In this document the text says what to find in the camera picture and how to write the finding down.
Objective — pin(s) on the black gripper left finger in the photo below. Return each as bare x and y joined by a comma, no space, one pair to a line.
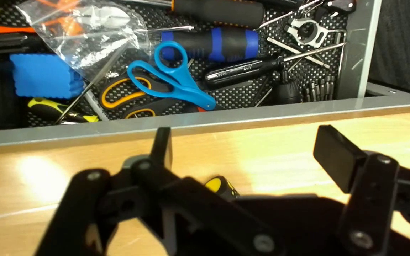
142,190

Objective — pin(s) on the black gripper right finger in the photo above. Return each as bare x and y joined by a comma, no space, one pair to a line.
370,190

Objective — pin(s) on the stubby black yellow screwdriver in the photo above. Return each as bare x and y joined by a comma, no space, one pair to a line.
219,184

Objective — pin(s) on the gray metal tool drawer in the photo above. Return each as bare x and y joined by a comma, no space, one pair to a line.
213,123

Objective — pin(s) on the black patterned drawer liner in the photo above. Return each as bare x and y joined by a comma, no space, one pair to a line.
242,95

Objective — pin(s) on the row of steel bits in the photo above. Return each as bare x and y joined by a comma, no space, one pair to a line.
319,90

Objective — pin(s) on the long thin steel shaft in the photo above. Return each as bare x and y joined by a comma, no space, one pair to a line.
91,86

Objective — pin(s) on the black round cap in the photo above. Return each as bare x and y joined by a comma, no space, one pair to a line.
287,93

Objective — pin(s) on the silver hex key rod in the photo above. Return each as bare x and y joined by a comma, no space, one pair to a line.
299,52
316,52

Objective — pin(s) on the blue foam block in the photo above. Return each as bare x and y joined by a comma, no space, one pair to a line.
43,76

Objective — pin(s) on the clear plastic zip bag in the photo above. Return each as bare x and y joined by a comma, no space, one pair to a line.
85,34

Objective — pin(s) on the silver metal clamp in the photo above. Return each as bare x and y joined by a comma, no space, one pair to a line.
305,31

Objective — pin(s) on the black metal bracket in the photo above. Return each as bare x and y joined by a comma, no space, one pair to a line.
342,5

